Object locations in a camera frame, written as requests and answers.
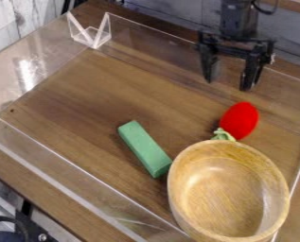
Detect clear acrylic corner bracket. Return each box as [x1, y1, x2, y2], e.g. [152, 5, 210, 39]
[65, 12, 111, 49]

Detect black cable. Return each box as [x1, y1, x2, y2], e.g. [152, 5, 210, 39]
[0, 216, 29, 242]

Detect clear acrylic tray walls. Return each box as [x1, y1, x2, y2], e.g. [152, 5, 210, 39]
[0, 11, 300, 242]

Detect wooden bowl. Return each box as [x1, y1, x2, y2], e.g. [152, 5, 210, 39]
[167, 140, 289, 242]

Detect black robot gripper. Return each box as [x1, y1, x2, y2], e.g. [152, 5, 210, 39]
[195, 0, 275, 91]

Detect black metal table clamp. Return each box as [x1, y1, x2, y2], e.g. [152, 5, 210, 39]
[13, 211, 57, 242]

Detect red plush strawberry toy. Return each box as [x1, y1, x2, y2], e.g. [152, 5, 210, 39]
[211, 102, 259, 141]

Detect green rectangular block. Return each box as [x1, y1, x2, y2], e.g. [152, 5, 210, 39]
[117, 121, 172, 179]

